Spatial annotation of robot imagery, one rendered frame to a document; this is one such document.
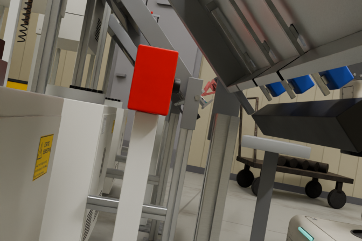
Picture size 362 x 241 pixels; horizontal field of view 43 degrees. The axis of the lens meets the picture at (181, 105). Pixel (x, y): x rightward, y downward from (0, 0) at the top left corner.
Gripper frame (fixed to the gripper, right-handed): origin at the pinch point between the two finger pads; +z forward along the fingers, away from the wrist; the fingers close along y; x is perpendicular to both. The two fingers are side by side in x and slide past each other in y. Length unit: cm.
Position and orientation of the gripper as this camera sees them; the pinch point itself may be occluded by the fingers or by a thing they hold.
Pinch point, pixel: (203, 93)
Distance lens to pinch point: 215.7
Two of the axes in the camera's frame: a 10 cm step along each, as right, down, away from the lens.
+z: -8.2, 5.6, -0.8
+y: 0.9, -0.2, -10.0
